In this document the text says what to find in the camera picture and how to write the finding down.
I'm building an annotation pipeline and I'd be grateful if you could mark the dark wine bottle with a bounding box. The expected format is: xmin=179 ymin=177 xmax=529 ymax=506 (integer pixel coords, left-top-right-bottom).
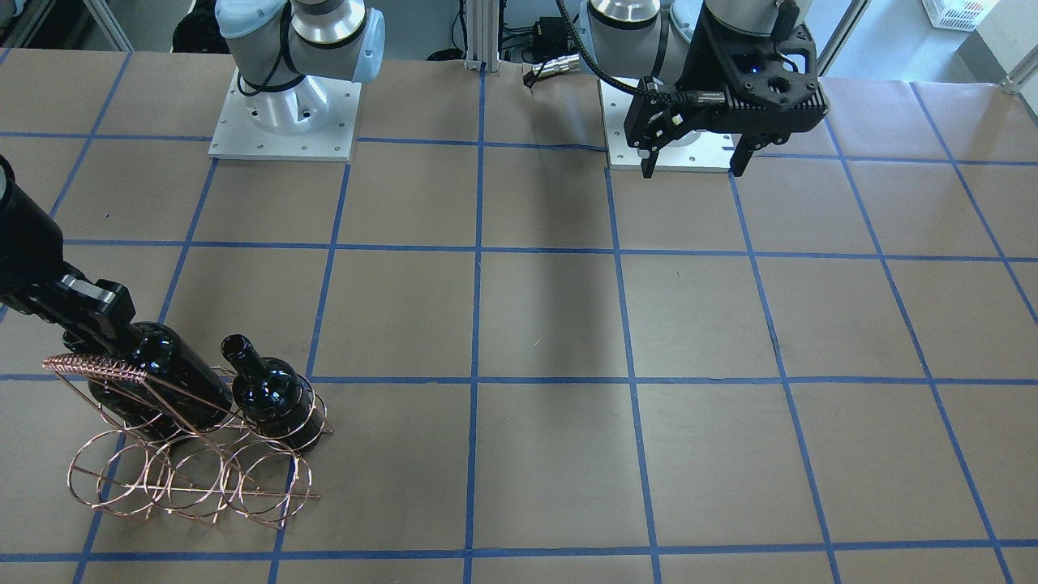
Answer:
xmin=220 ymin=335 xmax=325 ymax=453
xmin=118 ymin=321 xmax=233 ymax=430

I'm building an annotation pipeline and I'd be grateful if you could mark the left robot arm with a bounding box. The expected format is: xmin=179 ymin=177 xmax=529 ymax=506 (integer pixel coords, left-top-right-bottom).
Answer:
xmin=575 ymin=1 xmax=828 ymax=178

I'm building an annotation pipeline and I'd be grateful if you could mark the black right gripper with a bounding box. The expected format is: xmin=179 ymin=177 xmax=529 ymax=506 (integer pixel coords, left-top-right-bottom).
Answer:
xmin=1 ymin=158 xmax=137 ymax=355

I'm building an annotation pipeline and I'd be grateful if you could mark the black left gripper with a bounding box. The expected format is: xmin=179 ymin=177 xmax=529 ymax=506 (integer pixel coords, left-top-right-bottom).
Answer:
xmin=625 ymin=11 xmax=828 ymax=180

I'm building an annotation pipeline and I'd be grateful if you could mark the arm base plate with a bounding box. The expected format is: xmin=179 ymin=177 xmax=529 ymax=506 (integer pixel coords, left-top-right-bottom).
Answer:
xmin=208 ymin=73 xmax=363 ymax=163
xmin=599 ymin=80 xmax=736 ymax=173

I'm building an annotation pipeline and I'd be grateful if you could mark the aluminium frame post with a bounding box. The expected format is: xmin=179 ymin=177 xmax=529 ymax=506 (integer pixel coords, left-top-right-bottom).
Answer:
xmin=462 ymin=0 xmax=501 ymax=76

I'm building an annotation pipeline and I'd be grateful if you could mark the dark wine bottle in basket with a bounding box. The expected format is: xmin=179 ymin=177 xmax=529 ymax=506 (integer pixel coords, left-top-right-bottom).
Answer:
xmin=220 ymin=335 xmax=325 ymax=453

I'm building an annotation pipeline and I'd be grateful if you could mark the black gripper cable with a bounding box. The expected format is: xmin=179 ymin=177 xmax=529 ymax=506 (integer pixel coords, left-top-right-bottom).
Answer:
xmin=555 ymin=0 xmax=690 ymax=103

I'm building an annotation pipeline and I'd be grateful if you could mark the copper wire wine basket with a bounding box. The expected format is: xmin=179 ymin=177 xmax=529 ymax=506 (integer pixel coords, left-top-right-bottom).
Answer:
xmin=42 ymin=354 xmax=320 ymax=530

